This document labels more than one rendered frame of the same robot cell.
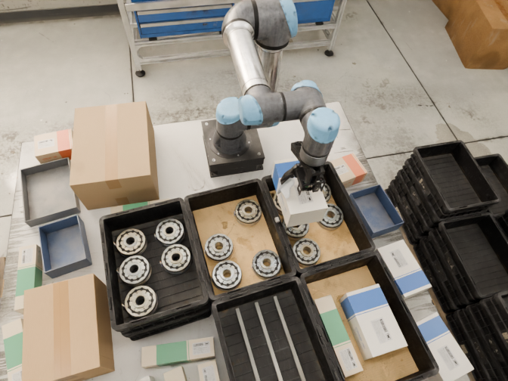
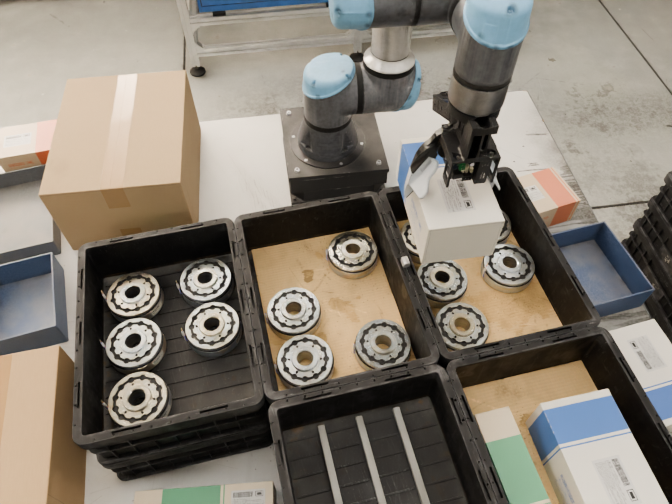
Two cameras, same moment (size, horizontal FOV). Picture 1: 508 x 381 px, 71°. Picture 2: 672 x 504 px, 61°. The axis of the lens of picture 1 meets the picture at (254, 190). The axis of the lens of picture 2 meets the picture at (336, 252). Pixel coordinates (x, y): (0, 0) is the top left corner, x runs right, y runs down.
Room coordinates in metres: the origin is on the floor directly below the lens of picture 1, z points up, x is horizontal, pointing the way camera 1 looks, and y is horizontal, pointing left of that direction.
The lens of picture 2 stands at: (-0.05, -0.06, 1.80)
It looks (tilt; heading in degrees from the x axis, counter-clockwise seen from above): 54 degrees down; 9
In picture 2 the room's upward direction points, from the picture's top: straight up
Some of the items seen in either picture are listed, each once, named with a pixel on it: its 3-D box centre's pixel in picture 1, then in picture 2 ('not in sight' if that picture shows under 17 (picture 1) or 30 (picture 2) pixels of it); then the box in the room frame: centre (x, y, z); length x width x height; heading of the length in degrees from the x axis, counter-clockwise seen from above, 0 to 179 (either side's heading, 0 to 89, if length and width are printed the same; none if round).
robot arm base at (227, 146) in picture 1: (230, 134); (327, 126); (1.01, 0.13, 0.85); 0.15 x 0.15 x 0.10
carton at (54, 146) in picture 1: (57, 147); (35, 148); (0.93, 0.92, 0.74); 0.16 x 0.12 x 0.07; 114
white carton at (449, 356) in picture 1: (435, 348); not in sight; (0.23, -0.69, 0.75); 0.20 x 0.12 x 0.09; 28
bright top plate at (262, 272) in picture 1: (266, 263); (383, 343); (0.44, -0.07, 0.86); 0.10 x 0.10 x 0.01
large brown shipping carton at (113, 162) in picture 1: (117, 154); (131, 157); (0.88, 0.61, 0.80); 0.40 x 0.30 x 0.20; 16
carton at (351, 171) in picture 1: (343, 172); (534, 201); (0.95, -0.40, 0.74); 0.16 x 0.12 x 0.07; 120
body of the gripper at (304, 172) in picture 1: (309, 171); (468, 137); (0.58, -0.15, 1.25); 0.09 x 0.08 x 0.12; 18
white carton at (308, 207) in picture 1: (298, 190); (445, 196); (0.61, -0.14, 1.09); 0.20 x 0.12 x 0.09; 18
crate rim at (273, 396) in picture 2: (237, 234); (328, 285); (0.51, 0.04, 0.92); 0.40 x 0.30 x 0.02; 23
